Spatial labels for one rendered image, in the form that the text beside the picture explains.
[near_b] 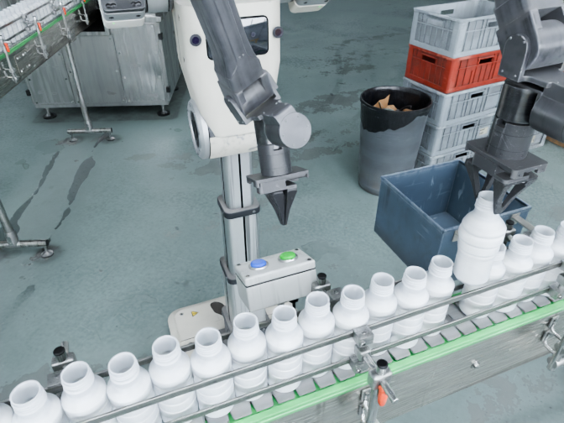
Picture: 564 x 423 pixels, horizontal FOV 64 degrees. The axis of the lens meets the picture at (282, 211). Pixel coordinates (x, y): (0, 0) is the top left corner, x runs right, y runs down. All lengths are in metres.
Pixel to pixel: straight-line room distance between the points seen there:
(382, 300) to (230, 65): 0.44
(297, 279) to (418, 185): 0.83
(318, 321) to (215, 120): 0.59
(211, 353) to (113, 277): 1.97
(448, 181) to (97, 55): 3.35
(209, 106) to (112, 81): 3.31
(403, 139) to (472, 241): 2.17
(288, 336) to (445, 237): 0.70
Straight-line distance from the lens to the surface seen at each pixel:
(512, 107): 0.70
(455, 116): 3.24
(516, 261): 0.94
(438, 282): 0.84
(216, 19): 0.68
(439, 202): 1.71
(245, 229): 1.35
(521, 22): 0.68
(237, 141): 1.16
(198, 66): 1.07
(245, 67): 0.74
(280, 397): 0.81
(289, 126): 0.72
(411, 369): 0.90
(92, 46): 4.34
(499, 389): 2.21
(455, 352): 0.95
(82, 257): 2.82
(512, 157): 0.73
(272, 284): 0.84
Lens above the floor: 1.68
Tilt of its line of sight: 35 degrees down
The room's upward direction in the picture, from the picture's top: straight up
